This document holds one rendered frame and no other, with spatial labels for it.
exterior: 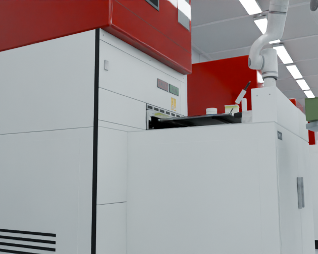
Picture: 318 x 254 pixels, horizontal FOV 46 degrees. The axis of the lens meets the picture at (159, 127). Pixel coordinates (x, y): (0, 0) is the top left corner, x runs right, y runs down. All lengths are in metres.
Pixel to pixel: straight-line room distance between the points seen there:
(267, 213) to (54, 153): 0.86
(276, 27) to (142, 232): 1.21
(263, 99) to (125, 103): 0.58
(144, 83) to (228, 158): 0.61
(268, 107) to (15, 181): 1.11
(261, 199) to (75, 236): 0.71
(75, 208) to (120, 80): 0.56
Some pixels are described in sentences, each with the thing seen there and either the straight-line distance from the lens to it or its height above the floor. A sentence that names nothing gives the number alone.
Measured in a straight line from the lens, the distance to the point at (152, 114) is 1.81.
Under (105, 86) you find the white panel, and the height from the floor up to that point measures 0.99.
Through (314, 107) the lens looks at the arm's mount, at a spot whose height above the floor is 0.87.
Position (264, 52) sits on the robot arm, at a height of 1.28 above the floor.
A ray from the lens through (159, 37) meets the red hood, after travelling 1.90.
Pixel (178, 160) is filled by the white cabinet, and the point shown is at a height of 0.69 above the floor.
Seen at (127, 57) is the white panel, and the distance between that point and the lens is 1.71.
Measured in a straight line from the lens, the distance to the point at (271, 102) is 1.46.
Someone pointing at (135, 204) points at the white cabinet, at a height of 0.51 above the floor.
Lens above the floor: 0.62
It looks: 8 degrees up
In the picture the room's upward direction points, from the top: straight up
